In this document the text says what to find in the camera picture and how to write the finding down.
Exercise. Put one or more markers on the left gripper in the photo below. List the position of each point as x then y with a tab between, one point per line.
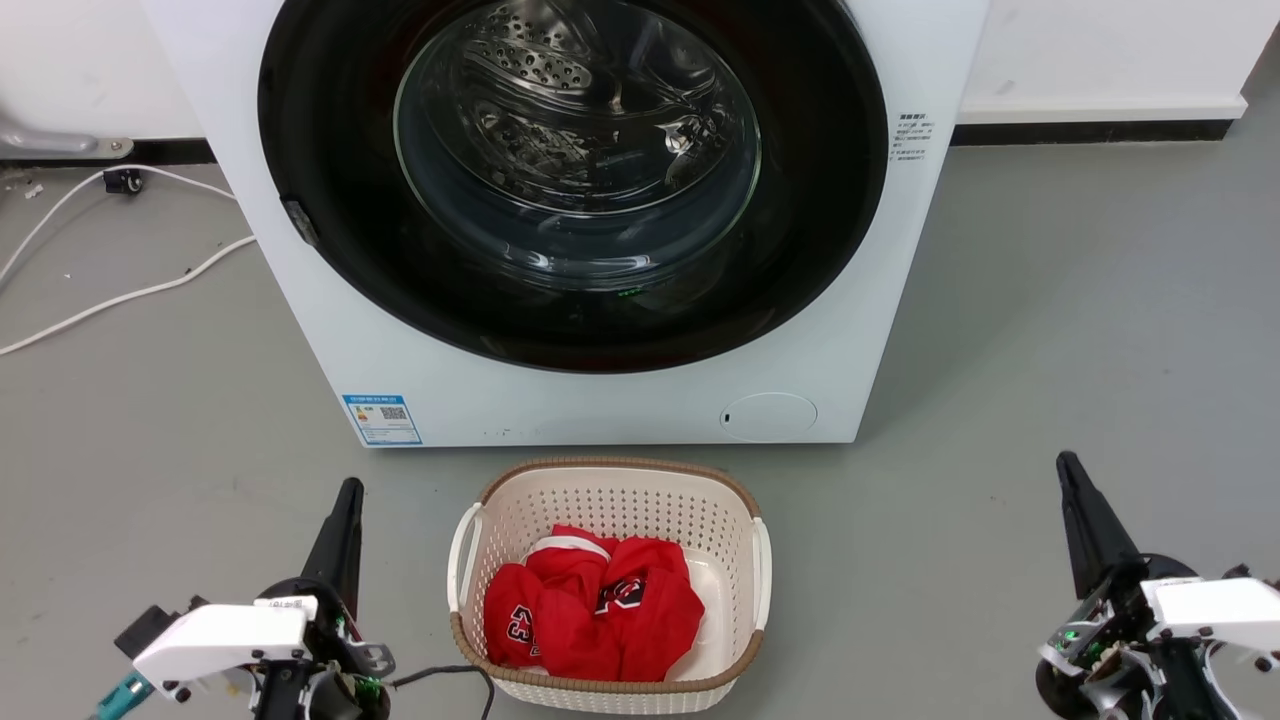
345	675

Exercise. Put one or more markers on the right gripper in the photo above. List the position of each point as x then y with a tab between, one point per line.
1110	660

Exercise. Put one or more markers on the white front-load washing machine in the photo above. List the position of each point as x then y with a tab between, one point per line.
330	360

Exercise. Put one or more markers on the black round washer door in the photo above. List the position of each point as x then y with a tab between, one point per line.
330	150

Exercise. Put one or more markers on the blue energy label sticker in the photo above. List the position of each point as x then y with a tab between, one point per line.
382	420

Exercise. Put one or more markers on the red sports jersey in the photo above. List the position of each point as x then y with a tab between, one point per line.
600	620

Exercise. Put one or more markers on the cream plastic laundry basket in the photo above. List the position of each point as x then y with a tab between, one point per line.
610	500

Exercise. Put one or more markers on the round white filter cover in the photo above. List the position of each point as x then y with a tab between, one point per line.
768	417

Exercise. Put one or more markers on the small printed text sticker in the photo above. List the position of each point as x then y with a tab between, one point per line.
910	137

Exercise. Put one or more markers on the steel washer drum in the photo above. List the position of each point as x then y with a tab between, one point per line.
560	110

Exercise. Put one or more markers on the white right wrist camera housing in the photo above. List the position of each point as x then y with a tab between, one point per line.
1215	605

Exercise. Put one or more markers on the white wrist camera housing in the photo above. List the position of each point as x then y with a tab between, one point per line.
220	640
1215	605

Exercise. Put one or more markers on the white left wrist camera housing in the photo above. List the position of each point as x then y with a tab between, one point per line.
220	640

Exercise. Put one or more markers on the grey metal floor bracket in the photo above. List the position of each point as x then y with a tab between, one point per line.
50	141

